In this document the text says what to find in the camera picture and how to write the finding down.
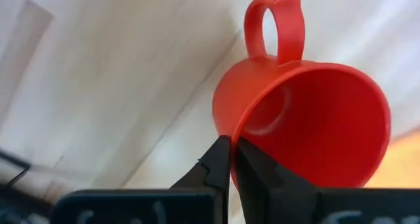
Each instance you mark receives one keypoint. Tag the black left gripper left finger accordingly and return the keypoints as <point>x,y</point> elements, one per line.
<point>210,197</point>

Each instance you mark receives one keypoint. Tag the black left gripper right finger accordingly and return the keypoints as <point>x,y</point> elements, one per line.
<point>272,197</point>

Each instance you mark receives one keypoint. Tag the yellow microfibre cloth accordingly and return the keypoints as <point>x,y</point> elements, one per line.
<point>400,165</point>

